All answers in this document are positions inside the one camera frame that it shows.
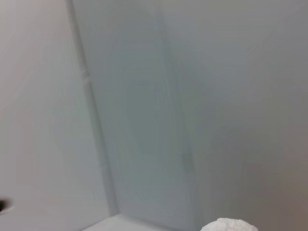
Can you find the white paper ball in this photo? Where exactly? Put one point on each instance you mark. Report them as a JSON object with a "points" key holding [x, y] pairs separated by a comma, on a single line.
{"points": [[228, 225]]}

